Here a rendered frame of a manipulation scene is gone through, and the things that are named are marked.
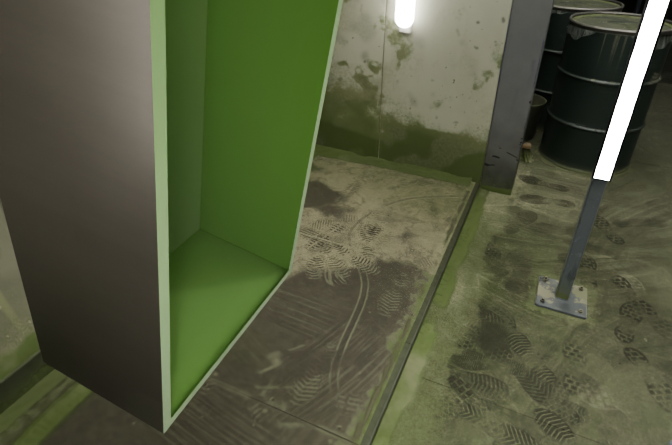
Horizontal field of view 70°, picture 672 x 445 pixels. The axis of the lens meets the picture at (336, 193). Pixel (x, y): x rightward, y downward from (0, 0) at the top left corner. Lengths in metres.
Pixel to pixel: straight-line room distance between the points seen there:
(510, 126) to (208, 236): 1.80
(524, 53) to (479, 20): 0.28
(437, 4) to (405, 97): 0.54
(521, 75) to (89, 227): 2.27
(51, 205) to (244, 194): 0.68
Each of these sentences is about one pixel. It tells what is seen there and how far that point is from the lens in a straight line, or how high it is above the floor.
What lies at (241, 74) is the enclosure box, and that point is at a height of 1.08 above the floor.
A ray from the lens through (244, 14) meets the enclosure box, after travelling 1.26.
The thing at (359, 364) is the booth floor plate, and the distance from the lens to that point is 1.83.
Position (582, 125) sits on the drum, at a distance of 3.31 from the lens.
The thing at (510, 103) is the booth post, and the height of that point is 0.55.
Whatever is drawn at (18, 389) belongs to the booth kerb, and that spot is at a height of 0.10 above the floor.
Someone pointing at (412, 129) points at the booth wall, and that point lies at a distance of 2.94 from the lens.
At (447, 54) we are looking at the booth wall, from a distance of 2.76.
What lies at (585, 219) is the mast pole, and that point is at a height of 0.42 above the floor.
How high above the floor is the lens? 1.46
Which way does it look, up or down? 31 degrees down
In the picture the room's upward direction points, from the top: straight up
